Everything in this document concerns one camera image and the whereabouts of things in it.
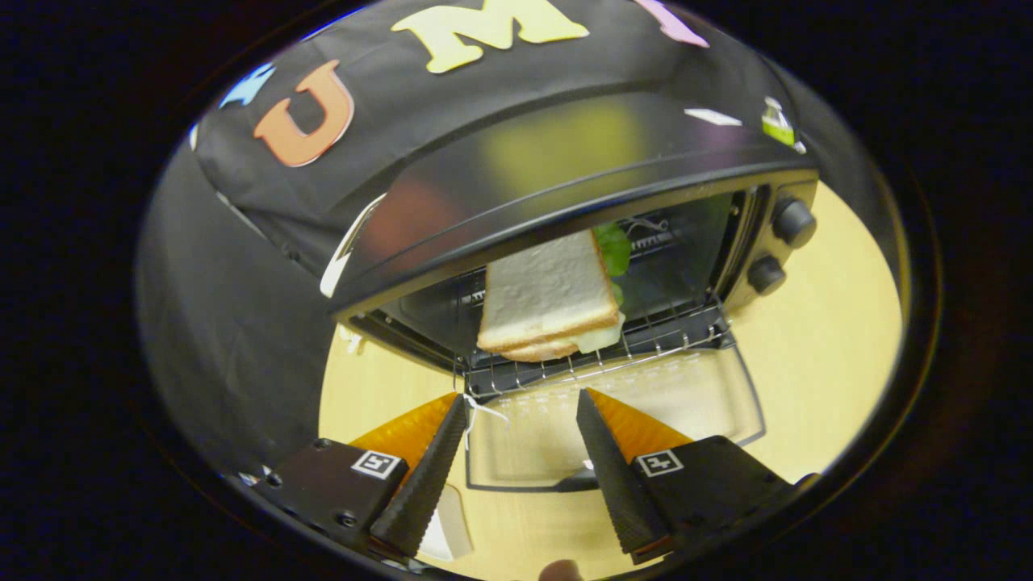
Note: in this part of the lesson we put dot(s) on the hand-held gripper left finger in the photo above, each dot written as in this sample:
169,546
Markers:
428,484

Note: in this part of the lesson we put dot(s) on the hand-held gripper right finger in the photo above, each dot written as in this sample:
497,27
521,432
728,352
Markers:
617,484

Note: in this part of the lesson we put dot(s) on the white bread lettuce sandwich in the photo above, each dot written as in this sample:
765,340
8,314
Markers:
541,290

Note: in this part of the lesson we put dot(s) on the black toaster oven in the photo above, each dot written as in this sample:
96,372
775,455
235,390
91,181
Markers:
524,161

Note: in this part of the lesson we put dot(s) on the white food tray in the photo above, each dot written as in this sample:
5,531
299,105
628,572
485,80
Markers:
450,528

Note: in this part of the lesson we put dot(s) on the green label plastic bottle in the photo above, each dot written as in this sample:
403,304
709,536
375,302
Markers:
776,129

